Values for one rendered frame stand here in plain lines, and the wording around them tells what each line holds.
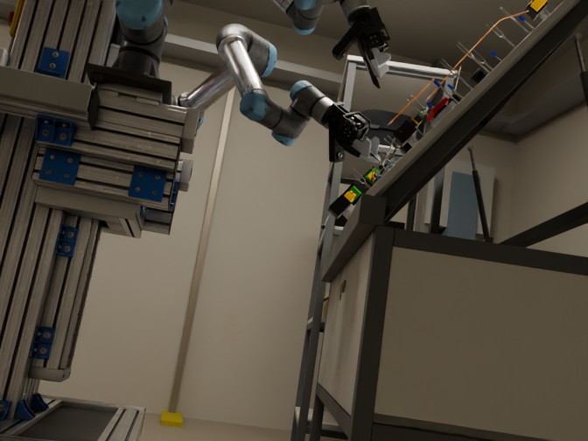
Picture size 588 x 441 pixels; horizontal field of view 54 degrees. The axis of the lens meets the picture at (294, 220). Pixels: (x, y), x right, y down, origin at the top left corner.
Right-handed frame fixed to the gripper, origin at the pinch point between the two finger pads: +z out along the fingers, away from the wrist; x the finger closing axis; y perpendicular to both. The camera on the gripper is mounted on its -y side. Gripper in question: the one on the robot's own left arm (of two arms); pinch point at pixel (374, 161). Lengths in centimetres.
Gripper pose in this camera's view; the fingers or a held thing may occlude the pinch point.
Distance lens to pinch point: 163.3
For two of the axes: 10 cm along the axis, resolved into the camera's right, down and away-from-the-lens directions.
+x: 7.4, -2.7, 6.2
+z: 6.2, 6.3, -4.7
